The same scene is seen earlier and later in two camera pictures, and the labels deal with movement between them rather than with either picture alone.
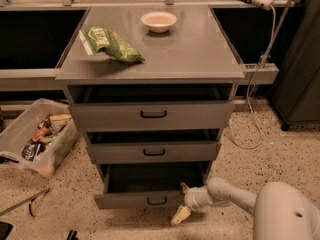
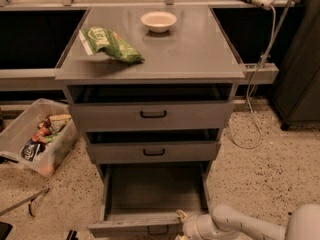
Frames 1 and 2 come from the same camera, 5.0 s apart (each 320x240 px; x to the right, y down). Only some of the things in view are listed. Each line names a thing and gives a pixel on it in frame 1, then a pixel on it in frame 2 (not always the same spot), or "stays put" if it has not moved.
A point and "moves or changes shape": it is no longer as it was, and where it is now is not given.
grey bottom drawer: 148,186 moves or changes shape
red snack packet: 43,131 stays put
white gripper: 193,197 to 193,226
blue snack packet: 31,150 stays put
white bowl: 158,21 stays put
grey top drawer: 197,115 stays put
